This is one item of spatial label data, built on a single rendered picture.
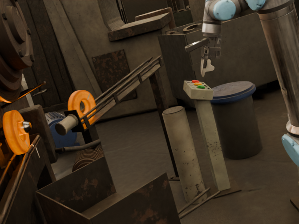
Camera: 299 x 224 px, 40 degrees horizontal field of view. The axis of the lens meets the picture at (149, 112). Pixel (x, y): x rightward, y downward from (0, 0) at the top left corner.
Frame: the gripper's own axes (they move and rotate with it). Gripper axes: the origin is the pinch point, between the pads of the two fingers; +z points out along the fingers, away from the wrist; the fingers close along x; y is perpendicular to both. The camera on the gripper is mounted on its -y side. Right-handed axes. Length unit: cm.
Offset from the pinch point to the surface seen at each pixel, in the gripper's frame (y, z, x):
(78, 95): -58, 11, -19
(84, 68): -72, 35, 211
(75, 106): -59, 15, -22
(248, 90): 37, 13, 36
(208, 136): 7.6, 32.6, 2.0
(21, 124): -74, 12, -62
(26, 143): -72, 19, -61
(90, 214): -48, 22, -102
